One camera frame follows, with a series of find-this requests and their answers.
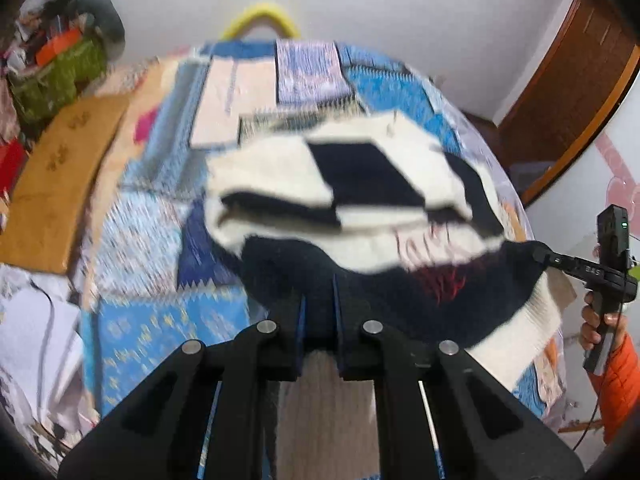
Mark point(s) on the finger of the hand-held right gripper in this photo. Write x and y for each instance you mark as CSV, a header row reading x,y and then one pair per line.
x,y
555,260

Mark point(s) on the person's right hand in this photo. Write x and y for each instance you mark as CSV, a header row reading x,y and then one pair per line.
x,y
616,327

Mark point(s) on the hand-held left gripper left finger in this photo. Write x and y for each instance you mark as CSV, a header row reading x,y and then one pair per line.
x,y
299,332

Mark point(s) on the blue patchwork bedspread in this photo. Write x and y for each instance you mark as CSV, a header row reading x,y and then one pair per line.
x,y
150,240

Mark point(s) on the pile of clothes and sundries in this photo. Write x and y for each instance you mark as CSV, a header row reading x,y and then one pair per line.
x,y
30,25

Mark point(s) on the brown wooden door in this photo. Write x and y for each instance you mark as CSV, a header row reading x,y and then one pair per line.
x,y
565,95

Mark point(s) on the white paper sheets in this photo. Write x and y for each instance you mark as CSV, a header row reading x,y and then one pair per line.
x,y
35,335

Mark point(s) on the orange box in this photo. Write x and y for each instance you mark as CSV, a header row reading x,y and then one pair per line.
x,y
57,45

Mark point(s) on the red box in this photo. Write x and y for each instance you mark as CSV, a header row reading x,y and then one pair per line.
x,y
10,165

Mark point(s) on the white sliding wardrobe door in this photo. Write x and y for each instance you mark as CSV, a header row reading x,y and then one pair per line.
x,y
565,225

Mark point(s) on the black and cream striped sweater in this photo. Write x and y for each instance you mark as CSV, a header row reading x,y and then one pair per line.
x,y
360,170

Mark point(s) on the green patterned storage bag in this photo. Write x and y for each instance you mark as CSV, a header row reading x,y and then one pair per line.
x,y
55,80

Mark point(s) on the grey plush toy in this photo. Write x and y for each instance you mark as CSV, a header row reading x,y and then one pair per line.
x,y
107,15

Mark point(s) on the bamboo board with flower cutouts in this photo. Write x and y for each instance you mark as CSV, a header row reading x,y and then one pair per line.
x,y
55,180

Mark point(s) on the yellow foam tube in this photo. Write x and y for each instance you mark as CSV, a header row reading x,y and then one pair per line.
x,y
260,10

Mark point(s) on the grey storage box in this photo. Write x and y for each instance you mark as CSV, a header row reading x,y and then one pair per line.
x,y
532,177

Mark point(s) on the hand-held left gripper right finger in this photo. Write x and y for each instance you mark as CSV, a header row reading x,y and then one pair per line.
x,y
340,345

